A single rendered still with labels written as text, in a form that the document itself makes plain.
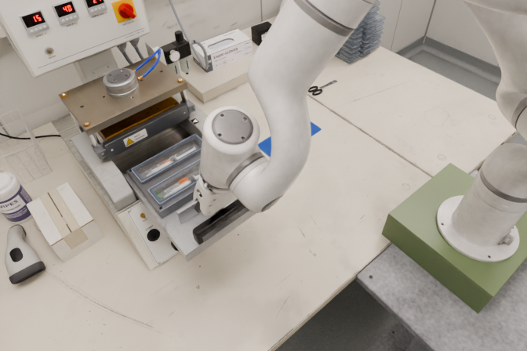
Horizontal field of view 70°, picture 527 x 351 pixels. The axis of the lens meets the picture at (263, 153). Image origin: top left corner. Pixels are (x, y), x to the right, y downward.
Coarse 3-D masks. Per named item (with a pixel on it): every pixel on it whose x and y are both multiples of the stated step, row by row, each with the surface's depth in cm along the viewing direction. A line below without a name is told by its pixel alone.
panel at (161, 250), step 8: (136, 208) 94; (144, 208) 95; (136, 216) 95; (144, 216) 94; (136, 224) 95; (144, 224) 96; (152, 224) 97; (144, 232) 97; (160, 232) 99; (144, 240) 97; (160, 240) 99; (168, 240) 101; (152, 248) 99; (160, 248) 100; (168, 248) 101; (152, 256) 99; (160, 256) 100; (168, 256) 102; (160, 264) 101
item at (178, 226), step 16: (128, 176) 94; (192, 208) 83; (160, 224) 85; (176, 224) 84; (192, 224) 84; (224, 224) 84; (240, 224) 87; (176, 240) 81; (192, 240) 81; (208, 240) 81; (192, 256) 81
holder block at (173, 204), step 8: (160, 152) 96; (200, 152) 96; (192, 160) 94; (176, 168) 92; (160, 176) 91; (168, 176) 91; (136, 184) 90; (144, 184) 89; (152, 184) 89; (144, 192) 87; (184, 192) 87; (192, 192) 87; (152, 200) 86; (176, 200) 86; (184, 200) 87; (160, 208) 84; (168, 208) 85; (176, 208) 87
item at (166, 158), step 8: (192, 136) 99; (176, 144) 97; (184, 144) 97; (192, 144) 97; (200, 144) 96; (168, 152) 95; (176, 152) 95; (184, 152) 95; (192, 152) 95; (152, 160) 93; (160, 160) 93; (168, 160) 93; (176, 160) 93; (136, 168) 91; (144, 168) 91; (152, 168) 91; (160, 168) 91; (144, 176) 90
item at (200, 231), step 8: (224, 208) 82; (232, 208) 82; (240, 208) 83; (216, 216) 80; (224, 216) 81; (232, 216) 83; (200, 224) 79; (208, 224) 79; (216, 224) 80; (200, 232) 78; (208, 232) 80; (200, 240) 79
